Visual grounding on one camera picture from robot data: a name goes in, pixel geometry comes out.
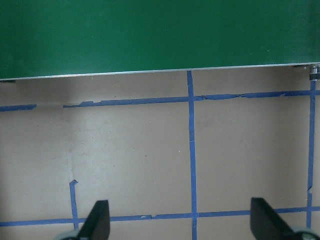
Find green conveyor belt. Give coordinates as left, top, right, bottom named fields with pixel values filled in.
left=0, top=0, right=320, bottom=82

